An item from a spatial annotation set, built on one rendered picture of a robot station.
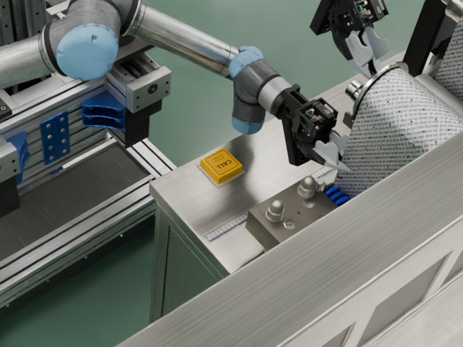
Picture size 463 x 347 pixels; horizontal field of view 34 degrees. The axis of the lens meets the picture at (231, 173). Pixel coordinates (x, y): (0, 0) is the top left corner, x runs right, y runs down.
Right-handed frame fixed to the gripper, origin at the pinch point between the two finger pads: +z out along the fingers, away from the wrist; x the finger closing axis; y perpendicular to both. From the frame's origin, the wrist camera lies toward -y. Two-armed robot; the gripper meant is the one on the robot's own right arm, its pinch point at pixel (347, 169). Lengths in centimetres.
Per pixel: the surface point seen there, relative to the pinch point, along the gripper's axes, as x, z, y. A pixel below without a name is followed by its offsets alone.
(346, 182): -0.3, 1.0, -3.1
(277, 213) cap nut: -17.2, -1.3, -3.5
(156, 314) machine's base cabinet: -26, -26, -69
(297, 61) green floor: 114, -113, -109
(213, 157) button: -10.6, -28.1, -16.6
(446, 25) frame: 38.4, -11.6, 12.6
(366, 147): -0.2, 2.4, 8.9
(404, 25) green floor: 177, -105, -109
